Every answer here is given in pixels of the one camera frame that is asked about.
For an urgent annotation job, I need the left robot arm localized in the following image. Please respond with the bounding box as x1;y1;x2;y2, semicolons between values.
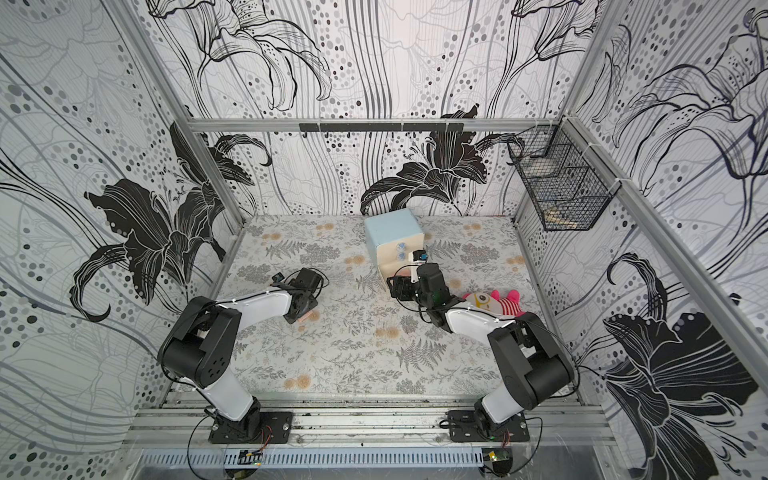
157;268;329;422

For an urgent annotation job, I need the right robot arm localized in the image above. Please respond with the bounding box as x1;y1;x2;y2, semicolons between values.
386;262;575;429

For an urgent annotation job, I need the pink striped plush toy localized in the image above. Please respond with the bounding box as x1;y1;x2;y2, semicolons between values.
463;290;524;317

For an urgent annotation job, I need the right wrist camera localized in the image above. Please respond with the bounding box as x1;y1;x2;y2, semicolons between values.
412;250;428;264

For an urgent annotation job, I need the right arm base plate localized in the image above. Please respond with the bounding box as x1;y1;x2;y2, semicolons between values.
439;410;530;445

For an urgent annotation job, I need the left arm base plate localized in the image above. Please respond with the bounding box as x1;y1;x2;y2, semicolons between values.
208;411;293;445

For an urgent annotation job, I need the black wire basket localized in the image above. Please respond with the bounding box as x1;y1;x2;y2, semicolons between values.
506;119;617;232

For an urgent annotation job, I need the white slotted cable duct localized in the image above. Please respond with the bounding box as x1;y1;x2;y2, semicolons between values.
138;447;483;469

